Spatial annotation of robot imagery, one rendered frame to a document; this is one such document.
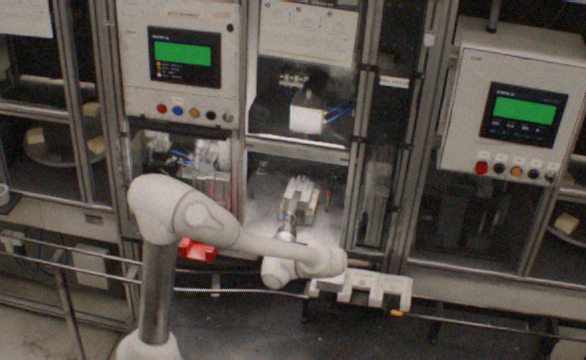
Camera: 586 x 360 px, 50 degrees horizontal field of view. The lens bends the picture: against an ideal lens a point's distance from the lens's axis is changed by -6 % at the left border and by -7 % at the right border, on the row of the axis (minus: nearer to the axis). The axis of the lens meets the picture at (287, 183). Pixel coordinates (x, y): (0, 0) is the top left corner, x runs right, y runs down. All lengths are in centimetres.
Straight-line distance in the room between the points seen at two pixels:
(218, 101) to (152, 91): 24
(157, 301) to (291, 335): 69
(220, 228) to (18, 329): 202
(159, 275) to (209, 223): 30
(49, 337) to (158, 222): 179
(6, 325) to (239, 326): 151
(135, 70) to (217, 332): 100
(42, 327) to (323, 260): 183
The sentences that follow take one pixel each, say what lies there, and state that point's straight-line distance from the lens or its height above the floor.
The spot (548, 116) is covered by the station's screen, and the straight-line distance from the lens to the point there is 215.
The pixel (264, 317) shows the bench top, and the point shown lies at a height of 68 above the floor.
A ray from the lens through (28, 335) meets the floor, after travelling 355.
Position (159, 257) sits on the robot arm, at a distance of 191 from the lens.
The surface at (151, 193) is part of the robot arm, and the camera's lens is 182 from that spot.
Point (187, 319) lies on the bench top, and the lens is 256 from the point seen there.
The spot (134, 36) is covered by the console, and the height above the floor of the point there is 168.
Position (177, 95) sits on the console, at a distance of 229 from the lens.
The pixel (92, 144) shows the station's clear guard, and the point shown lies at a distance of 259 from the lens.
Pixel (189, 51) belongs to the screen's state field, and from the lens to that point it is 217.
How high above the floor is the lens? 259
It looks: 37 degrees down
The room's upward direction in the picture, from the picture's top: 3 degrees clockwise
